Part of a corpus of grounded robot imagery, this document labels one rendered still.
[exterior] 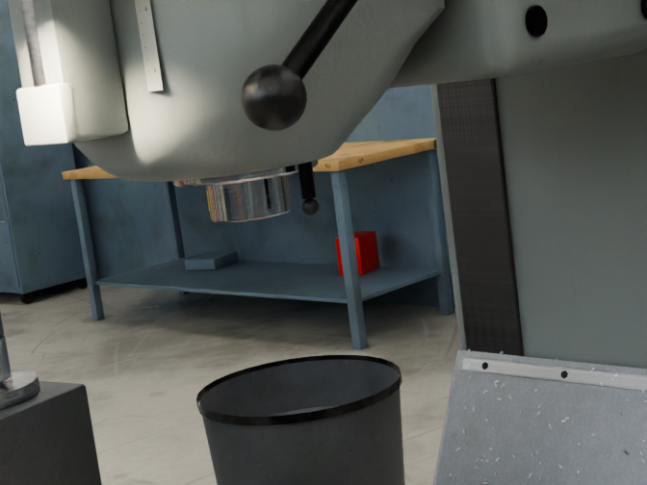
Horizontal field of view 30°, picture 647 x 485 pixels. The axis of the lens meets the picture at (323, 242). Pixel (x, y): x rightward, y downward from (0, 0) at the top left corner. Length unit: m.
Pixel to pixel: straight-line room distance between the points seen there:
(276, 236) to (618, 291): 6.00
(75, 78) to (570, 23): 0.30
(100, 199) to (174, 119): 7.64
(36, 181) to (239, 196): 7.38
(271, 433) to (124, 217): 5.57
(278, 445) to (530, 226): 1.62
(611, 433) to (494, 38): 0.42
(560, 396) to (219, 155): 0.50
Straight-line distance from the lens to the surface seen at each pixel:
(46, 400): 1.05
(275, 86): 0.54
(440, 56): 0.72
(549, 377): 1.05
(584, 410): 1.03
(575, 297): 1.03
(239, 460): 2.66
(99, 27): 0.62
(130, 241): 8.07
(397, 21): 0.66
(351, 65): 0.64
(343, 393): 3.00
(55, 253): 8.13
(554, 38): 0.74
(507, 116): 1.04
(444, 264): 5.99
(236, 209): 0.68
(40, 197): 8.06
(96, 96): 0.62
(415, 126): 6.12
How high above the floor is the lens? 1.37
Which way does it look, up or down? 9 degrees down
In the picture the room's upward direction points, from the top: 7 degrees counter-clockwise
